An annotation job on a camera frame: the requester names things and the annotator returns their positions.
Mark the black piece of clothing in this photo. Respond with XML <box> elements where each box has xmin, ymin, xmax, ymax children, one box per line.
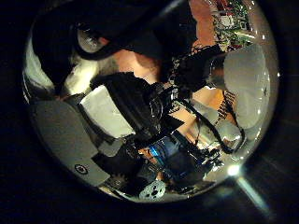
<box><xmin>31</xmin><ymin>0</ymin><xmax>200</xmax><ymax>104</ymax></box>

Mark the striped floor rug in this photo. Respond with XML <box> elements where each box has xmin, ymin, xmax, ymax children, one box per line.
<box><xmin>216</xmin><ymin>89</ymin><xmax>236</xmax><ymax>124</ymax></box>

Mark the green circuit board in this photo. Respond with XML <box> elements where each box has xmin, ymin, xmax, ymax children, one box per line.
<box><xmin>211</xmin><ymin>0</ymin><xmax>254</xmax><ymax>52</ymax></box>

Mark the black control box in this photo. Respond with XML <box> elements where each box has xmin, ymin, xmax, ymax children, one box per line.
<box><xmin>139</xmin><ymin>132</ymin><xmax>188</xmax><ymax>169</ymax></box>

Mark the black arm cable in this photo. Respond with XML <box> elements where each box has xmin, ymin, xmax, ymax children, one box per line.
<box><xmin>177</xmin><ymin>97</ymin><xmax>246</xmax><ymax>155</ymax></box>

